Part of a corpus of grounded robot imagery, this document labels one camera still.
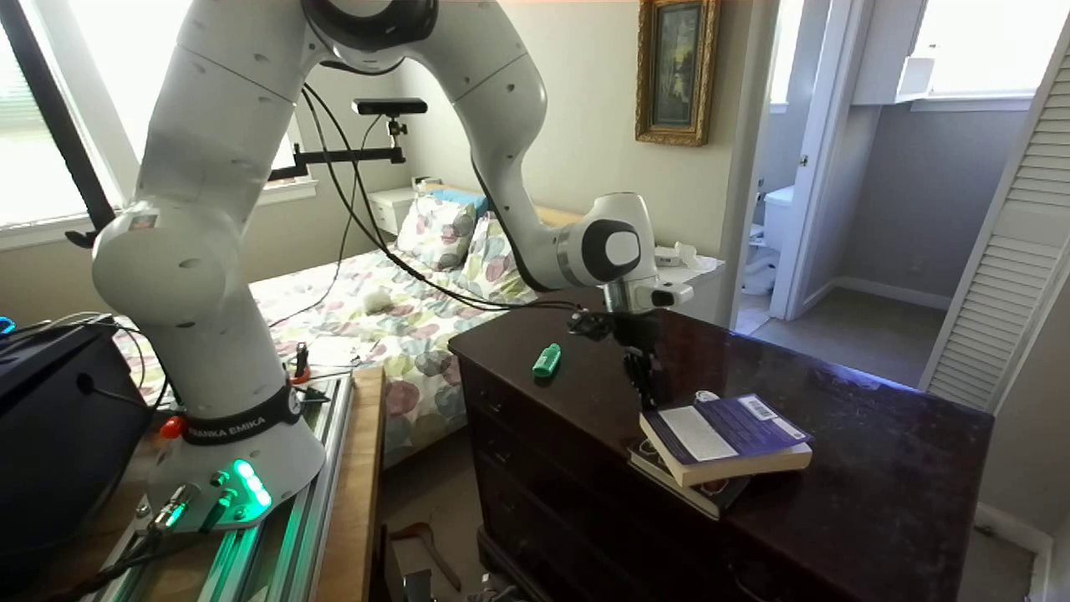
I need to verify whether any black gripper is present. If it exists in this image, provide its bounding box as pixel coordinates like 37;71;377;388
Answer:
567;306;675;411

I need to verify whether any blue top book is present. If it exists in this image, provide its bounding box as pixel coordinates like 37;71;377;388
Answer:
638;394;811;486

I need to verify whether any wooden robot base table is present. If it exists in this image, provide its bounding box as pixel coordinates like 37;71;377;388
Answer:
18;365;386;602

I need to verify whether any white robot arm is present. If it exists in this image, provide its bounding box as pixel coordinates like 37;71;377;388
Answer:
90;0;693;532

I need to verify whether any green small bottle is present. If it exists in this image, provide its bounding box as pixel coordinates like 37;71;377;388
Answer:
530;340;565;380

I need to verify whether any dark bottom book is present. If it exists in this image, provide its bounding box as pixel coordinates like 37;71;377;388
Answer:
628;440;749;520

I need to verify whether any floral pillow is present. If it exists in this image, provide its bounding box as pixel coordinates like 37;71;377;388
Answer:
399;188;489;267

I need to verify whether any floral bedspread bed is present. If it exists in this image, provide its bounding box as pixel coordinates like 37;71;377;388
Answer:
249;252;533;464

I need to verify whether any dark wooden dresser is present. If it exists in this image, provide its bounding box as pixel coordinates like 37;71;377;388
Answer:
452;306;994;602

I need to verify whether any gold framed picture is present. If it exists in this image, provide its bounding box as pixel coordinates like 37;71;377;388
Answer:
636;0;723;146

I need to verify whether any white louvered closet door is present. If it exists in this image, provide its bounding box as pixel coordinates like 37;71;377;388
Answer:
921;21;1070;411

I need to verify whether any white open door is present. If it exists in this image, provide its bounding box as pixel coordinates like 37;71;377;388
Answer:
771;0;874;320

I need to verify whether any black computer case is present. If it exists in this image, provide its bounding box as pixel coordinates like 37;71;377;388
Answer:
0;316;151;596

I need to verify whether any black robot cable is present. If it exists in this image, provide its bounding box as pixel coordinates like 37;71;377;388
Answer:
294;80;527;315

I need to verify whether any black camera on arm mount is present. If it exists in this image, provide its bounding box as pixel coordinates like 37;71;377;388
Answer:
266;88;429;182

